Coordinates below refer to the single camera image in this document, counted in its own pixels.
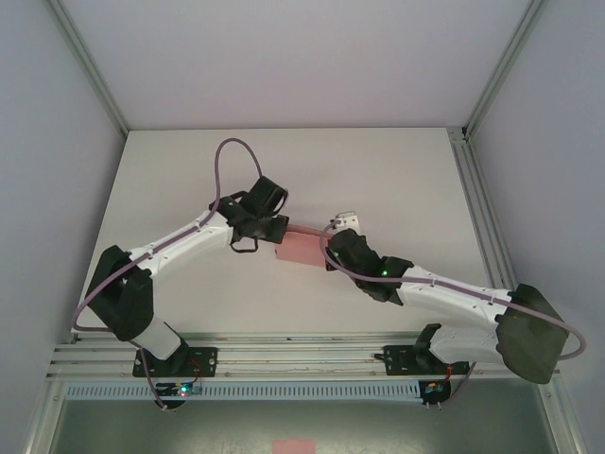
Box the pink paper sheet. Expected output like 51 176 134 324
272 438 317 454

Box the left circuit board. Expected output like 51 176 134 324
153 380 203 413

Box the circuit board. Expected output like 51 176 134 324
422 379 453 410
153 380 203 413

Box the aluminium table side rail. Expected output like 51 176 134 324
68 130 130 342
447 126 524 304

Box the aluminium frame post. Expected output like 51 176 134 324
460 0 545 143
46 0 131 138

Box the left aluminium frame post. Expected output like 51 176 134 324
46 0 131 138

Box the right circuit board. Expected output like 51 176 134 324
422 379 453 410

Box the right aluminium table side rail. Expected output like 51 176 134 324
447 126 524 304

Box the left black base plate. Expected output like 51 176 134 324
131 345 219 379

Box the white slotted cable duct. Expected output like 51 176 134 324
63 381 423 405

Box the right aluminium frame post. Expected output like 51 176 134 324
460 0 545 143

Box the grey metal shelf plate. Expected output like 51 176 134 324
46 377 568 454

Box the pink paper box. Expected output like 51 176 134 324
273 224 332 269

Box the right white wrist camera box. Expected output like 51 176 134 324
330 211 364 236

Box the aluminium mounting rail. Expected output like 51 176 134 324
45 334 562 380

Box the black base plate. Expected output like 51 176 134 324
131 345 219 379
372 344 472 378

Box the thin black cable loop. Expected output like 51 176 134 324
229 235 261 255

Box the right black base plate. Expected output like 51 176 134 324
372 344 472 378

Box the left aluminium table side rail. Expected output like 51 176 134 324
68 130 130 342

